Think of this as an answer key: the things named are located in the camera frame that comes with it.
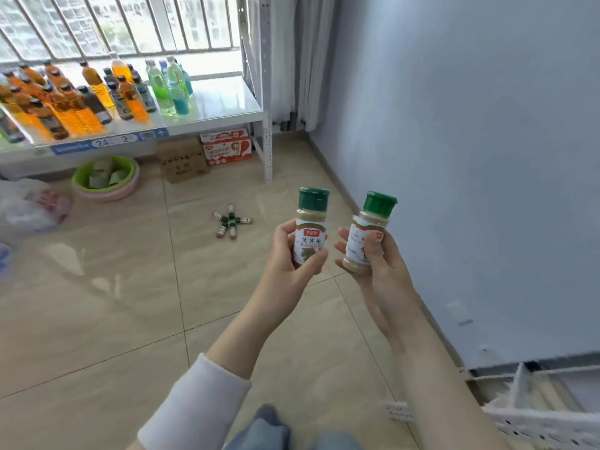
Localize person's blue jeans legs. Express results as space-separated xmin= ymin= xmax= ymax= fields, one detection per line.
xmin=224 ymin=404 xmax=350 ymax=450

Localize white plastic basket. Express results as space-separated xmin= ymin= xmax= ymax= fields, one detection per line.
xmin=462 ymin=353 xmax=600 ymax=450

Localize clear plastic bag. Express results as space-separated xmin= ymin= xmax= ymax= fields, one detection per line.
xmin=0 ymin=179 xmax=72 ymax=244

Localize green drink bottle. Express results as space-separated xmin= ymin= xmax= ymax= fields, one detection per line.
xmin=145 ymin=60 xmax=177 ymax=117

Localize green-capped spice bottle white label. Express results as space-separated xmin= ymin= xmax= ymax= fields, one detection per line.
xmin=342 ymin=191 xmax=398 ymax=275

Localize green plastic basin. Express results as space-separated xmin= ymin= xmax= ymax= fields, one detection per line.
xmin=72 ymin=156 xmax=137 ymax=192

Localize group of orange and dark drink bottles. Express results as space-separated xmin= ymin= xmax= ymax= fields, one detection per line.
xmin=0 ymin=51 xmax=158 ymax=144

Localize white curtain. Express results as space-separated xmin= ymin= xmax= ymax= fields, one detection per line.
xmin=269 ymin=0 xmax=337 ymax=133

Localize person's left forearm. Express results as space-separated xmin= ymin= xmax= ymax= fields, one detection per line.
xmin=127 ymin=300 xmax=268 ymax=450

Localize person's left hand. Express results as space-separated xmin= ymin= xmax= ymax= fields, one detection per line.
xmin=246 ymin=220 xmax=330 ymax=319

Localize blue drink bottle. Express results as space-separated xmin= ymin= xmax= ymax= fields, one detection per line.
xmin=166 ymin=57 xmax=194 ymax=116

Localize brown cardboard box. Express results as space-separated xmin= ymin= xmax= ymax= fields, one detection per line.
xmin=156 ymin=138 xmax=211 ymax=184

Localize white metal shelf rack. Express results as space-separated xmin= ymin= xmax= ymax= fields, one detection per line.
xmin=0 ymin=0 xmax=274 ymax=183

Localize white window grille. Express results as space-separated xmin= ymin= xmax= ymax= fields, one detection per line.
xmin=0 ymin=0 xmax=243 ymax=62

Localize green-capped spice bottle red label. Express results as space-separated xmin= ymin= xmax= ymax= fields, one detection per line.
xmin=293 ymin=187 xmax=330 ymax=267

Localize person's right forearm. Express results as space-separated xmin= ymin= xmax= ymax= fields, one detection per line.
xmin=382 ymin=323 xmax=509 ymax=450

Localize cluster of small green-capped bottles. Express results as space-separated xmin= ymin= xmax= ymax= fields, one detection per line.
xmin=213 ymin=204 xmax=254 ymax=240

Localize pink plastic basin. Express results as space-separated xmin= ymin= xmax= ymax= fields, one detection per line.
xmin=72 ymin=161 xmax=141 ymax=202

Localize red and white carton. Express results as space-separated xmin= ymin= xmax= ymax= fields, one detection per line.
xmin=200 ymin=128 xmax=253 ymax=167

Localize blue shelf label strip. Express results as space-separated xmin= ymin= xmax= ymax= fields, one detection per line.
xmin=49 ymin=127 xmax=169 ymax=156

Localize white perforated metal bracket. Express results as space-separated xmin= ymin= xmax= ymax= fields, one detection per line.
xmin=384 ymin=401 xmax=416 ymax=423

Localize person's right hand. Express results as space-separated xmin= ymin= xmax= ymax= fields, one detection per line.
xmin=334 ymin=228 xmax=423 ymax=340

